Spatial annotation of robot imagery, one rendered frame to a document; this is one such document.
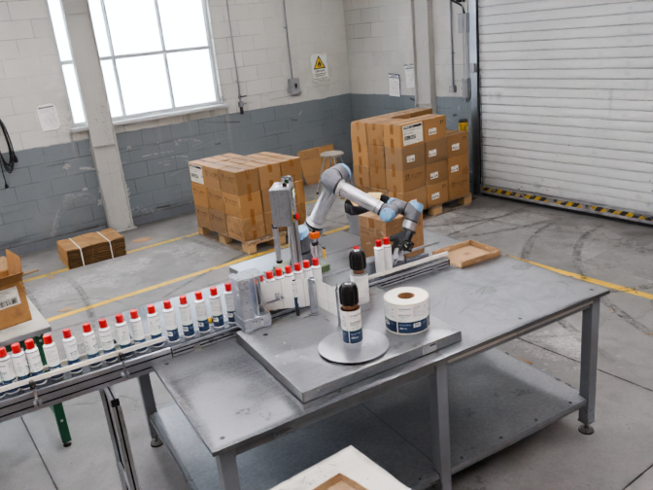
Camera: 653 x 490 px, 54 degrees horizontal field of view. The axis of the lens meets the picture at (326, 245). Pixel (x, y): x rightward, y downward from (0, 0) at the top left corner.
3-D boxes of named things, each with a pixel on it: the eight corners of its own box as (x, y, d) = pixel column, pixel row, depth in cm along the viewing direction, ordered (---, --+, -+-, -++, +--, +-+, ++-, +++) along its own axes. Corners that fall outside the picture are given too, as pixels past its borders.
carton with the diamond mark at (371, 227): (388, 265, 372) (384, 222, 363) (361, 257, 390) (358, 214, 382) (425, 252, 388) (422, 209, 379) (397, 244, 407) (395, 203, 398)
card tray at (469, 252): (461, 268, 363) (461, 262, 361) (431, 257, 384) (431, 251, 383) (500, 255, 376) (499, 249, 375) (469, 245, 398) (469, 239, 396)
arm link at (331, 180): (317, 169, 348) (395, 210, 335) (326, 164, 357) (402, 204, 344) (311, 188, 354) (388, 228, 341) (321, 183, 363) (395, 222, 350)
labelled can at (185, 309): (186, 339, 299) (178, 299, 292) (183, 335, 303) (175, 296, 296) (196, 335, 301) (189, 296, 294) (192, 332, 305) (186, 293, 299)
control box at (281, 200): (273, 227, 316) (268, 191, 310) (278, 218, 332) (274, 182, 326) (292, 226, 315) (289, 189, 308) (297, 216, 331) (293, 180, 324)
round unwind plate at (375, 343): (341, 372, 256) (341, 369, 256) (305, 344, 282) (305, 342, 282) (403, 349, 270) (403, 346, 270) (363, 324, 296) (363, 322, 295)
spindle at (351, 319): (350, 351, 270) (344, 289, 261) (339, 343, 277) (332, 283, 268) (367, 344, 274) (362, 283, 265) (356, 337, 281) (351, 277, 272)
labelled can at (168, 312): (170, 344, 295) (162, 303, 289) (167, 340, 300) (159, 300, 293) (181, 340, 298) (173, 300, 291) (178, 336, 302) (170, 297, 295)
